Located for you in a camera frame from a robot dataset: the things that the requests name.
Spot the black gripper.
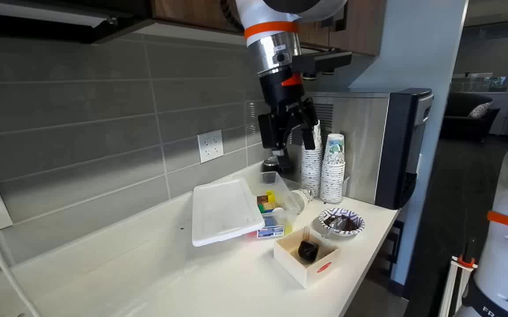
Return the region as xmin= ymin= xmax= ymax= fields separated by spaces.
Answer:
xmin=257 ymin=66 xmax=319 ymax=152

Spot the patterned paper bowl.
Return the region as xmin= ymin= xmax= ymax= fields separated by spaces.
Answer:
xmin=314 ymin=207 xmax=367 ymax=242

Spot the small black countertop device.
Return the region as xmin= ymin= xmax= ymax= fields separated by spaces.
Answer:
xmin=261 ymin=149 xmax=296 ymax=177

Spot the clear plastic container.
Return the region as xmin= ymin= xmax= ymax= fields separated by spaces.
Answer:
xmin=247 ymin=170 xmax=312 ymax=240

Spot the black countertop machine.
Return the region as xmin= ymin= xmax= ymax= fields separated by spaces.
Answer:
xmin=376 ymin=87 xmax=435 ymax=212

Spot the black round object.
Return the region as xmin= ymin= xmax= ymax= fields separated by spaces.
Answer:
xmin=296 ymin=240 xmax=321 ymax=265

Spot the light wooden box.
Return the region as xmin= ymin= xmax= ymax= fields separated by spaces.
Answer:
xmin=271 ymin=226 xmax=342 ymax=290

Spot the black sofa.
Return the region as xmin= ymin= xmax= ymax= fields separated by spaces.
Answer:
xmin=441 ymin=92 xmax=503 ymax=143

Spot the white sofa pillow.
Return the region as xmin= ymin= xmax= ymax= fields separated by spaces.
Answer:
xmin=467 ymin=101 xmax=494 ymax=121

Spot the white stand with orange band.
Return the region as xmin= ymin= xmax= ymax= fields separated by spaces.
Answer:
xmin=437 ymin=254 xmax=480 ymax=317

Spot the black range hood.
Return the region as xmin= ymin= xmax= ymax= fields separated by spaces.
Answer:
xmin=0 ymin=0 xmax=153 ymax=47

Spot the wooden wall cabinet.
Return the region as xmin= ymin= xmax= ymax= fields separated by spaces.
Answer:
xmin=150 ymin=0 xmax=388 ymax=59

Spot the white power cable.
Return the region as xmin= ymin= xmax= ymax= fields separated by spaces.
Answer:
xmin=0 ymin=230 xmax=42 ymax=317

